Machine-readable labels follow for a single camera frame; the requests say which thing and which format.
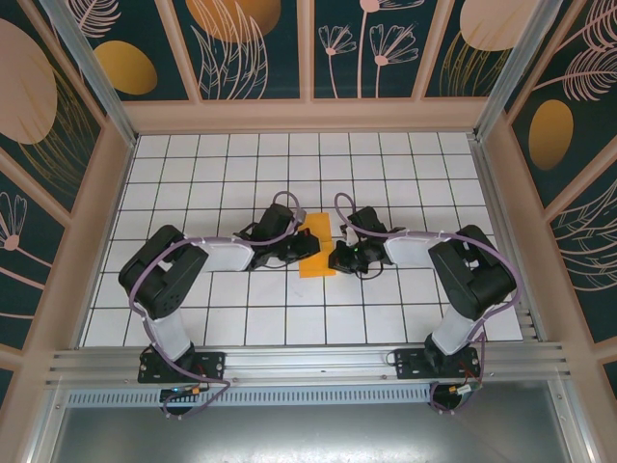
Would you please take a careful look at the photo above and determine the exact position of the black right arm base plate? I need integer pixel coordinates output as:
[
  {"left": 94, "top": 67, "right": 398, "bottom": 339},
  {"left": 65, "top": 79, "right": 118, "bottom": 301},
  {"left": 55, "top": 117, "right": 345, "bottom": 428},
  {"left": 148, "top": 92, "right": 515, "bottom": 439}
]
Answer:
[{"left": 393, "top": 347, "right": 483, "bottom": 380}]

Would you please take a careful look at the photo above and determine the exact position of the aluminium side rail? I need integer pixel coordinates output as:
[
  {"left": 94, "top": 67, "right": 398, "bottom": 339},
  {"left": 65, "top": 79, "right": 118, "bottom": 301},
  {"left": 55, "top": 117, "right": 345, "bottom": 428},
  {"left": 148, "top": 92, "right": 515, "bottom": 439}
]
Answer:
[{"left": 469, "top": 137, "right": 545, "bottom": 342}]

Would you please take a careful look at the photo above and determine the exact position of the shiny metal sheet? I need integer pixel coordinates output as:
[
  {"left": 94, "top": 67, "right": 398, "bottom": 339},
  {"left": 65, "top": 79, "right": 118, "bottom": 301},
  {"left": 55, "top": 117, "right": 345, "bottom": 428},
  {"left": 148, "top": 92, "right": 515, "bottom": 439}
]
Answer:
[{"left": 26, "top": 378, "right": 597, "bottom": 463}]

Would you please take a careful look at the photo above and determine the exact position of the aluminium frame post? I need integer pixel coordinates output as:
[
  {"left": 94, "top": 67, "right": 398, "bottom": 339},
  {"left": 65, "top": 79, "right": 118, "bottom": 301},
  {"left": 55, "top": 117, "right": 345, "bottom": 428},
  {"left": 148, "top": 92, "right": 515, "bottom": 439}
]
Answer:
[
  {"left": 37, "top": 0, "right": 140, "bottom": 147},
  {"left": 469, "top": 0, "right": 565, "bottom": 142}
]

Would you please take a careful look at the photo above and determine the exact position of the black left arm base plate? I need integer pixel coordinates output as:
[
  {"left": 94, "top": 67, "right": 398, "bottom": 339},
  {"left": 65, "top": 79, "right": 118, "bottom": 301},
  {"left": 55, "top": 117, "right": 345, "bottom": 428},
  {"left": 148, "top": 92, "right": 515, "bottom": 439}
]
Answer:
[{"left": 138, "top": 351, "right": 228, "bottom": 385}]

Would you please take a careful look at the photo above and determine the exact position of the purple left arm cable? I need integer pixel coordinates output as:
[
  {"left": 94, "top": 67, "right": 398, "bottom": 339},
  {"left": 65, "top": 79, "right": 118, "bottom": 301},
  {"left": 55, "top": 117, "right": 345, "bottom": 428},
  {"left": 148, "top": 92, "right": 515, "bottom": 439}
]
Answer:
[{"left": 128, "top": 191, "right": 307, "bottom": 420}]

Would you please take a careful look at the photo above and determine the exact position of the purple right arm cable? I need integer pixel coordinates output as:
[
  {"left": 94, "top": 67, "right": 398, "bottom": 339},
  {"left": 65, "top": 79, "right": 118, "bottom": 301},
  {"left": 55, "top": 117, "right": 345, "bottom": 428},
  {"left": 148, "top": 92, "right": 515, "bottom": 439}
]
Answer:
[{"left": 335, "top": 191, "right": 524, "bottom": 417}]

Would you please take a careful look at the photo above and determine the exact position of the grey slotted cable duct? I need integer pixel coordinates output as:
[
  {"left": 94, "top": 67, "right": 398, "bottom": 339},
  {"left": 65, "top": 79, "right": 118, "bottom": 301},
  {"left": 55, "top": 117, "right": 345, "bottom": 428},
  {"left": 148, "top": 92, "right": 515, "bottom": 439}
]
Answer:
[{"left": 67, "top": 384, "right": 435, "bottom": 407}]

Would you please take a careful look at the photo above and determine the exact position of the circuit board with yellow connector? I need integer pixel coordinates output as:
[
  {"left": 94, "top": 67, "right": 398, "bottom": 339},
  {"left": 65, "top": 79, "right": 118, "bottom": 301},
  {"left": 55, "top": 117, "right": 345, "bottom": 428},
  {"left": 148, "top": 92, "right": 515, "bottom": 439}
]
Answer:
[
  {"left": 432, "top": 380, "right": 484, "bottom": 406},
  {"left": 158, "top": 385, "right": 211, "bottom": 404}
]

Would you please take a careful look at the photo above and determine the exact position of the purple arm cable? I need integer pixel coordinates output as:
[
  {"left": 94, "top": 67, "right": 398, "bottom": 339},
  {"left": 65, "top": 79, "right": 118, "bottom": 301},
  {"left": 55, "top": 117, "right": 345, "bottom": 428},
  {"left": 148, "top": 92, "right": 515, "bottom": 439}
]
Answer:
[
  {"left": 335, "top": 191, "right": 524, "bottom": 417},
  {"left": 128, "top": 191, "right": 307, "bottom": 420}
]

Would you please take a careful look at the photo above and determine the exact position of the orange paper sheet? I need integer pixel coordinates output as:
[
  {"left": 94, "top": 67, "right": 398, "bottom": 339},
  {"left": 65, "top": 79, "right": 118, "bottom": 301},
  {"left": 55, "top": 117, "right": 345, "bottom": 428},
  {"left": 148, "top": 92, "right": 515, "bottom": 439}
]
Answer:
[{"left": 298, "top": 211, "right": 337, "bottom": 280}]

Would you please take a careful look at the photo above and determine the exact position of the aluminium mounting rail beam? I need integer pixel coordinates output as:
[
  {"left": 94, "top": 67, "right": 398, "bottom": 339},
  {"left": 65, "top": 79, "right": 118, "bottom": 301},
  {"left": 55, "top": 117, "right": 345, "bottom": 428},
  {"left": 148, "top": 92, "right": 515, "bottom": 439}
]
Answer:
[{"left": 45, "top": 340, "right": 573, "bottom": 393}]

